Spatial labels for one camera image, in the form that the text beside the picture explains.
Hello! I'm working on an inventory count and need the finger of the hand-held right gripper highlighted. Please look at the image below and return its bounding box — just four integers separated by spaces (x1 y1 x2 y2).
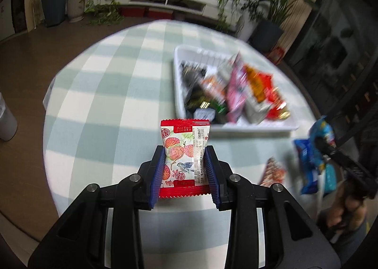
314 134 355 170

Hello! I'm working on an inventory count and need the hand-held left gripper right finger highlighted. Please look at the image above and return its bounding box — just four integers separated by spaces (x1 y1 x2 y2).
204 145 341 269

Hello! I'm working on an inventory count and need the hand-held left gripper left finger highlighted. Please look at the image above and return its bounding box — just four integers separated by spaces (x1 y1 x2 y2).
28 145 166 269

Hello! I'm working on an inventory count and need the light blue snack packet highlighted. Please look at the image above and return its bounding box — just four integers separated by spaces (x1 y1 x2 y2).
309 115 337 195

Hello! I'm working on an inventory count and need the dark blue biscuit packet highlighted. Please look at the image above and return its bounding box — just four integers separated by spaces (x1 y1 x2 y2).
293 138 321 195

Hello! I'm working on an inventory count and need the red white fruit-print packet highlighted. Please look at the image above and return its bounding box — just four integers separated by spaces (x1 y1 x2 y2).
159 119 211 199

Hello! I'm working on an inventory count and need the red gold candy packet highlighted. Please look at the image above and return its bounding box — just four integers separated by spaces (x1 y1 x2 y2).
267 106 291 121

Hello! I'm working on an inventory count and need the dark green-edged snack packet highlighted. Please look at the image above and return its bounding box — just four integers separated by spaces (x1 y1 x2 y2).
186 89 229 125

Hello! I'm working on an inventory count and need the pink snack packet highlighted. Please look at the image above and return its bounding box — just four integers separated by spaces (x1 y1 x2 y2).
226 59 250 123

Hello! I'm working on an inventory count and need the white plastic tray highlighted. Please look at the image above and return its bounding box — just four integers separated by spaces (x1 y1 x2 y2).
173 45 299 134

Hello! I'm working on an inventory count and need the black snack packet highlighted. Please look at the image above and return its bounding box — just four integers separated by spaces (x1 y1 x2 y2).
180 61 215 92

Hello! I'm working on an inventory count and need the person's right hand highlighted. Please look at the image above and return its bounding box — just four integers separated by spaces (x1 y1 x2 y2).
327 182 368 228

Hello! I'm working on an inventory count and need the translucent orange snack packet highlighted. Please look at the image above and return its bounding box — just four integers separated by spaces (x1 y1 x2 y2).
259 157 286 188

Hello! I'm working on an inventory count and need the dark glass door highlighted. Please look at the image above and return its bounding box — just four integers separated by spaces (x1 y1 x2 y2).
286 0 378 139

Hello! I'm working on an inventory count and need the red cardboard box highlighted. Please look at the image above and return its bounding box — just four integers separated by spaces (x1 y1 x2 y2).
267 47 285 64

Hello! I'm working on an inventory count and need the large-leaf plant in dark pot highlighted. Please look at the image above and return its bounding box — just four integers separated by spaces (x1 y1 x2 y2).
249 0 319 52

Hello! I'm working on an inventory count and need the bamboo screen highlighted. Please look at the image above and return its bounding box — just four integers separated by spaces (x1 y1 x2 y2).
278 0 328 60

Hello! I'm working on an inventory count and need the leafy plant in tall white pot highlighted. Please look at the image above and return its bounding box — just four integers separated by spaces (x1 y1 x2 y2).
236 0 264 39

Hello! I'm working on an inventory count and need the white plastic bin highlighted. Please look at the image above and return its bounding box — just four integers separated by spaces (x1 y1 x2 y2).
0 92 18 142

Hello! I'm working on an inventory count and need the red storage box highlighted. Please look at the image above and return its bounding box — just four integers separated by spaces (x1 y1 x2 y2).
147 8 174 20
121 7 146 17

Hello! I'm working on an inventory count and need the trailing green plant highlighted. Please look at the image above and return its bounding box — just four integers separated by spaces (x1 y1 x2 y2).
215 0 245 33

